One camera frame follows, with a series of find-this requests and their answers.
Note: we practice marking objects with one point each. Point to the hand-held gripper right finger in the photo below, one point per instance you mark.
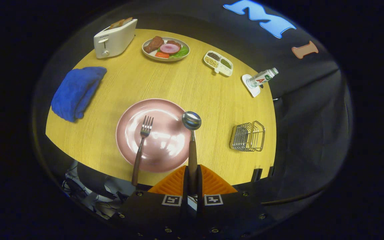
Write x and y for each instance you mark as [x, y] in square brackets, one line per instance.
[232, 213]

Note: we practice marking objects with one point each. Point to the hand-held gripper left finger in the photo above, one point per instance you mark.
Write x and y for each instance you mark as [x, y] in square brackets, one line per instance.
[152, 213]

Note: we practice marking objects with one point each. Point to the black table clamp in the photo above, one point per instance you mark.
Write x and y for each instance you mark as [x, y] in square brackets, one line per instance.
[257, 175]
[271, 171]

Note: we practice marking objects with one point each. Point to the pink plate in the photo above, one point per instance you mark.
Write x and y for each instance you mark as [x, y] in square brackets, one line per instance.
[165, 150]

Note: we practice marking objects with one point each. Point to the white square coaster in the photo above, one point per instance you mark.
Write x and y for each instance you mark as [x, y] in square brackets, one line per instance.
[253, 91]

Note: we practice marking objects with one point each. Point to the white drink bottle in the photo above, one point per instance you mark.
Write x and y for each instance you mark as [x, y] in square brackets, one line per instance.
[262, 77]

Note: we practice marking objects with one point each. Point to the blue towel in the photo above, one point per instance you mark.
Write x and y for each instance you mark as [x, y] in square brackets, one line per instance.
[75, 93]

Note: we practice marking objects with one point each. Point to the white divided bean dish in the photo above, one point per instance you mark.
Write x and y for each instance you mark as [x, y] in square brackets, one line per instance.
[225, 69]

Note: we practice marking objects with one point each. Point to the orange carrot piece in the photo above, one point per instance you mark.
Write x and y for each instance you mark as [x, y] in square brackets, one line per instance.
[162, 55]

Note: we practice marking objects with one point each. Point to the white food plate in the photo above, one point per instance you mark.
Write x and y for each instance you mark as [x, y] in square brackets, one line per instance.
[148, 54]

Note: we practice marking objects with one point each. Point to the green lettuce leaf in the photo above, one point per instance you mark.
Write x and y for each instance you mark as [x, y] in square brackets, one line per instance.
[182, 51]

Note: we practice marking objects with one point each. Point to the pink ham slice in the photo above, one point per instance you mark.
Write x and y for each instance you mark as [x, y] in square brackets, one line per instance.
[169, 48]

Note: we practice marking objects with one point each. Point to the large brown meat slice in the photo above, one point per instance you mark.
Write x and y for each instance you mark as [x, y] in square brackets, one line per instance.
[153, 44]

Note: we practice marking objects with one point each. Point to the small brown meat slice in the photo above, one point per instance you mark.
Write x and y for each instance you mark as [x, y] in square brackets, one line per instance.
[174, 42]

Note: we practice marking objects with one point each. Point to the white toaster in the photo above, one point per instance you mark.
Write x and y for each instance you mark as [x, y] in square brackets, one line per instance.
[115, 40]

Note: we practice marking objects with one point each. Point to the brown toast slice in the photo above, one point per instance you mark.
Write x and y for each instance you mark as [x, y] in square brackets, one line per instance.
[117, 24]
[127, 20]

